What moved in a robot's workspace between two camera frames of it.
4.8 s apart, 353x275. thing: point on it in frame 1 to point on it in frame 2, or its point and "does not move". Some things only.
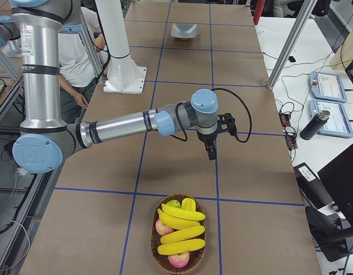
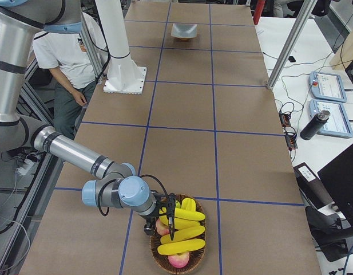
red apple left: x=162 y=229 does not move
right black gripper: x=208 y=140 to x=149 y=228
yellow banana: x=183 y=213 does not move
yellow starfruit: x=188 y=204 does not move
